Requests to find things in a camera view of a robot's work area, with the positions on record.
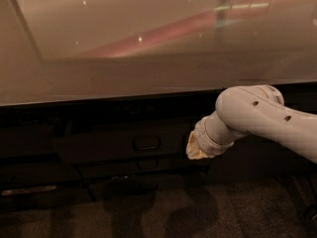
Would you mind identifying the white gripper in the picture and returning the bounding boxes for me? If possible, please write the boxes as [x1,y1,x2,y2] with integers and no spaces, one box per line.
[186,117,234,160]

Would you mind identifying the dark drawer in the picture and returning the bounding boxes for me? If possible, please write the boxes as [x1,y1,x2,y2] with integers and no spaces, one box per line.
[0,163,80,185]
[0,125,55,159]
[77,155,211,179]
[89,173,205,200]
[53,118,190,164]
[0,187,93,213]

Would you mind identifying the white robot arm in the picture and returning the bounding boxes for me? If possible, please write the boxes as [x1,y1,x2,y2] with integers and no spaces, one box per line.
[186,85,317,163]

